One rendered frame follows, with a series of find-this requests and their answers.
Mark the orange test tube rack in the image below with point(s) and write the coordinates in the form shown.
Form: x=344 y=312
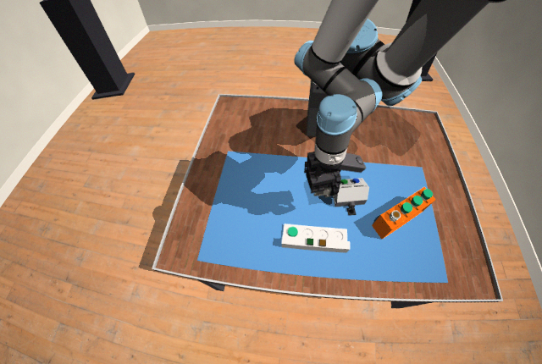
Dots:
x=383 y=226

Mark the green round cap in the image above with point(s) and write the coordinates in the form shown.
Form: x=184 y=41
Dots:
x=292 y=231
x=417 y=201
x=406 y=207
x=427 y=194

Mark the blue flat mat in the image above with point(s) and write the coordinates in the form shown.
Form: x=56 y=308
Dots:
x=258 y=194

